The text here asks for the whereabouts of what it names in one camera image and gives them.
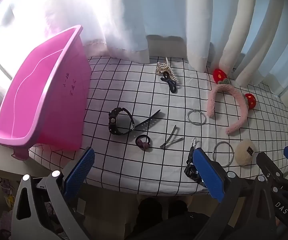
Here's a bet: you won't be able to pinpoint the purple knotted hair tie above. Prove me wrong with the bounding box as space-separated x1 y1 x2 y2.
135 134 152 151

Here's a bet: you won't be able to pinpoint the pink plastic basin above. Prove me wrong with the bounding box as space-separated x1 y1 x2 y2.
0 25 92 161

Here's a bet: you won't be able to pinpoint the white sheer curtain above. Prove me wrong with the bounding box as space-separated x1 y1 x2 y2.
44 0 151 64

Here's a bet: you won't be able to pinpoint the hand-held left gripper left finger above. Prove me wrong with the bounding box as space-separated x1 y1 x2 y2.
11 147 96 240

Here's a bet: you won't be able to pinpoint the white thick curtain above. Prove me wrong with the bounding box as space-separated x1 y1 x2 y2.
186 0 286 85

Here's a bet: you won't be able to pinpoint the dark blue hair tie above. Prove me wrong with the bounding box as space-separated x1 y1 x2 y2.
160 71 178 94

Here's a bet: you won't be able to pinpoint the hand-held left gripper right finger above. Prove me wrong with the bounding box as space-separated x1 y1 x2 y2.
192 148 277 240

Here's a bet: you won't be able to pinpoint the black hair claw clip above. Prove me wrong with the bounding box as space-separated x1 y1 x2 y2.
184 147 202 183

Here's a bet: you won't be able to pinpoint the black wrist watch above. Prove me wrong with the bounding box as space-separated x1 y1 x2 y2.
108 107 161 136

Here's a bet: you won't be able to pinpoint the white black checked tablecloth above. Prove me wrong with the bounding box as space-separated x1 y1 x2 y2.
28 55 288 197

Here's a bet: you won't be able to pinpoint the metal snap hair clip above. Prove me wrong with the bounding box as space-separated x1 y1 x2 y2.
166 125 177 145
159 137 184 149

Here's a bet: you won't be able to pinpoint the light blue curtain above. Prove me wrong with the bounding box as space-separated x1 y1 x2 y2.
116 0 288 98

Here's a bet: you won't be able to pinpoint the pearl hair claw clip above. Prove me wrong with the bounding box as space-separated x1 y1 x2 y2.
155 57 178 83

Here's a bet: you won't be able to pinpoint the pink fluffy strawberry headband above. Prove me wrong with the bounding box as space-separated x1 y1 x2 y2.
207 68 256 135

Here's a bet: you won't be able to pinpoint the beige fluffy pompom clip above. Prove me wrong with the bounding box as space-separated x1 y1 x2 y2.
234 139 255 166

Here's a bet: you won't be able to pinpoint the person's dark clothed legs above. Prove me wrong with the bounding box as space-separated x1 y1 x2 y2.
123 197 218 240

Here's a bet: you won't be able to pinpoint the silver metal ring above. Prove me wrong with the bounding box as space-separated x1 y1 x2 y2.
187 109 206 126
212 141 235 168

